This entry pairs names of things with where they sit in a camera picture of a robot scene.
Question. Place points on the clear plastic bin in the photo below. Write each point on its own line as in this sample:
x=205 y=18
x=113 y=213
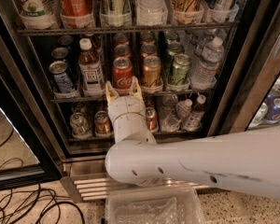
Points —
x=158 y=205

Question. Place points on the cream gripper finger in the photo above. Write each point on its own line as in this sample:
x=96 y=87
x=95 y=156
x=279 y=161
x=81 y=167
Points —
x=135 y=89
x=110 y=93

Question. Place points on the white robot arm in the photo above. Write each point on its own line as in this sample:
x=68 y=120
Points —
x=247 y=162

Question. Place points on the red coke can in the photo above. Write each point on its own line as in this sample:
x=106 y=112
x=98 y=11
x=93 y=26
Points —
x=122 y=51
x=122 y=71

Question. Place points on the bottom water bottle left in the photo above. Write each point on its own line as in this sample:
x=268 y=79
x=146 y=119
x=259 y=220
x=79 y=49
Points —
x=171 y=117

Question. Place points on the gold can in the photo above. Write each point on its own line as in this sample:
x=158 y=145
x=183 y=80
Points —
x=102 y=124
x=151 y=71
x=148 y=49

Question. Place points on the green can front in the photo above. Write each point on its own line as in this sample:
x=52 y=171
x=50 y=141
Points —
x=179 y=69

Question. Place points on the bottom water bottle right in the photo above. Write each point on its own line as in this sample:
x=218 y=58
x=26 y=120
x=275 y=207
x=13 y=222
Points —
x=192 y=122

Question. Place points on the open fridge glass door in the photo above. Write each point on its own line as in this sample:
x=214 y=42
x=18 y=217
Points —
x=26 y=156

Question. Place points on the gold bottom can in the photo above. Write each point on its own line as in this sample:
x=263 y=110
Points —
x=102 y=124

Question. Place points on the green white bottom can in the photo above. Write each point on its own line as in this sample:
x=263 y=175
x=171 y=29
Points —
x=79 y=124

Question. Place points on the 7up bottle top shelf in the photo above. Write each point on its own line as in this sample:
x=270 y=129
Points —
x=31 y=2

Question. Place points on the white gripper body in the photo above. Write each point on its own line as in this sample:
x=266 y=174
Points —
x=126 y=105

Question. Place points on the blue can right fridge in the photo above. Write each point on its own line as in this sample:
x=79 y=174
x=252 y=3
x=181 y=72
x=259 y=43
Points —
x=273 y=113

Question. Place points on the orange bottle top shelf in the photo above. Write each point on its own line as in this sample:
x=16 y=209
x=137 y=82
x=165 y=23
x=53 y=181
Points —
x=74 y=0

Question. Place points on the red bottom can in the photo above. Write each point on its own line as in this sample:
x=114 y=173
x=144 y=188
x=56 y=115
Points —
x=151 y=118

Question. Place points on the iced tea bottle white cap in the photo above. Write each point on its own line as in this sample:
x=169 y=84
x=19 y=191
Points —
x=90 y=67

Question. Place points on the red coke can front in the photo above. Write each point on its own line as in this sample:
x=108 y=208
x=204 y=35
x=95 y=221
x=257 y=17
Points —
x=122 y=71

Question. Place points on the steel fridge vent grille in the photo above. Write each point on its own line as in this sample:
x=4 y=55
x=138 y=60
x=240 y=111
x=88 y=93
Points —
x=86 y=180

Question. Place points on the clear water bottle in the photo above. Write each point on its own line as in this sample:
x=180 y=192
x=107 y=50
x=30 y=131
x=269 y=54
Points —
x=210 y=60

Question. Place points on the gold can front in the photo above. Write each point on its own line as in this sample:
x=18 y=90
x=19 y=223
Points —
x=151 y=71

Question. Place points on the blue pepsi can front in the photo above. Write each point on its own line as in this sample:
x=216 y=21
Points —
x=62 y=77

